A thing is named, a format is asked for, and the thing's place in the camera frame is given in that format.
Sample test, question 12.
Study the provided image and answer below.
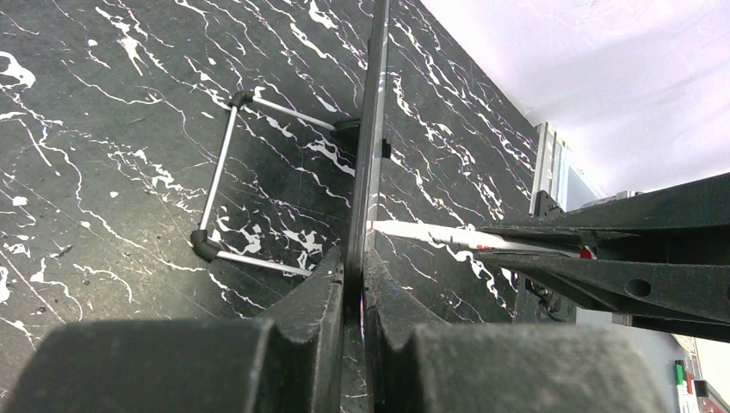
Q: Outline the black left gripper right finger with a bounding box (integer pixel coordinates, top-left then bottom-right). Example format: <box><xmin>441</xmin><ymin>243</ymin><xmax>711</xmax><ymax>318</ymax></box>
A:
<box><xmin>363</xmin><ymin>250</ymin><xmax>668</xmax><ymax>412</ymax></box>

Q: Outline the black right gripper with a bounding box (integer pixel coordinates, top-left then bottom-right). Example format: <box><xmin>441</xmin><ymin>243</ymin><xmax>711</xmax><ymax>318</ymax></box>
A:
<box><xmin>479</xmin><ymin>173</ymin><xmax>729</xmax><ymax>342</ymax></box>

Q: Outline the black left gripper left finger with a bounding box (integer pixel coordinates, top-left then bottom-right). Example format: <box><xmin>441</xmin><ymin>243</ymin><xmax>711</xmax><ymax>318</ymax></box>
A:
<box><xmin>6</xmin><ymin>248</ymin><xmax>343</xmax><ymax>412</ymax></box>

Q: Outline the white marker red cap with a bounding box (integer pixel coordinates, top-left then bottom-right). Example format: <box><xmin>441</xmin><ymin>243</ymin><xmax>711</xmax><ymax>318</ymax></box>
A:
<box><xmin>366</xmin><ymin>220</ymin><xmax>597</xmax><ymax>259</ymax></box>

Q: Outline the white board black frame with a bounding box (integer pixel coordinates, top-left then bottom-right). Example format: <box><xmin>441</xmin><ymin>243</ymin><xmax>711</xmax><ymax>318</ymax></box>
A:
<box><xmin>341</xmin><ymin>0</ymin><xmax>394</xmax><ymax>413</ymax></box>

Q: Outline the metal whiteboard stand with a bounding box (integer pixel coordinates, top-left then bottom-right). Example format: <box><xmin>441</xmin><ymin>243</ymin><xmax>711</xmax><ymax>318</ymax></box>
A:
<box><xmin>189</xmin><ymin>91</ymin><xmax>361</xmax><ymax>277</ymax></box>

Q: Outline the aluminium frame rail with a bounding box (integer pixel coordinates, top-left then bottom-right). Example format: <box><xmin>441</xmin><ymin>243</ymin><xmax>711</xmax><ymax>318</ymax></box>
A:
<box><xmin>529</xmin><ymin>122</ymin><xmax>606</xmax><ymax>213</ymax></box>

